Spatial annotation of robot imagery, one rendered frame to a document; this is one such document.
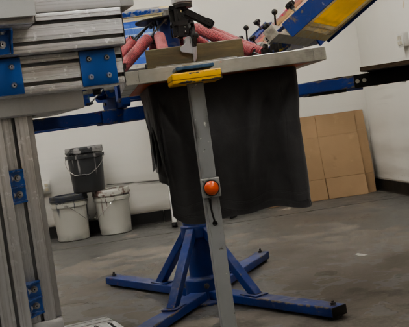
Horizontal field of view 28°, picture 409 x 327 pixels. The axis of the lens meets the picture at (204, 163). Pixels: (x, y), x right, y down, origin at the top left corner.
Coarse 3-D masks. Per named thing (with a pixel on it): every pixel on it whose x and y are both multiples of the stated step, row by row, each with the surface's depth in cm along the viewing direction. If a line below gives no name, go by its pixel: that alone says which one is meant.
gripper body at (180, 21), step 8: (168, 8) 295; (176, 8) 293; (184, 8) 294; (176, 16) 293; (184, 16) 293; (176, 24) 291; (184, 24) 292; (192, 24) 292; (176, 32) 292; (184, 32) 292
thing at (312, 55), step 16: (320, 48) 235; (192, 64) 230; (224, 64) 231; (240, 64) 232; (256, 64) 233; (272, 64) 233; (288, 64) 235; (304, 64) 247; (128, 80) 228; (144, 80) 229; (160, 80) 229; (128, 96) 299
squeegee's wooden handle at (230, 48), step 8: (224, 40) 296; (232, 40) 296; (240, 40) 296; (168, 48) 293; (176, 48) 294; (200, 48) 295; (208, 48) 295; (216, 48) 295; (224, 48) 296; (232, 48) 296; (240, 48) 297; (152, 56) 293; (160, 56) 293; (168, 56) 293; (176, 56) 294; (184, 56) 294; (192, 56) 294; (200, 56) 295; (208, 56) 295; (216, 56) 295; (224, 56) 296; (232, 56) 296; (240, 56) 297; (152, 64) 293; (160, 64) 293; (168, 64) 293
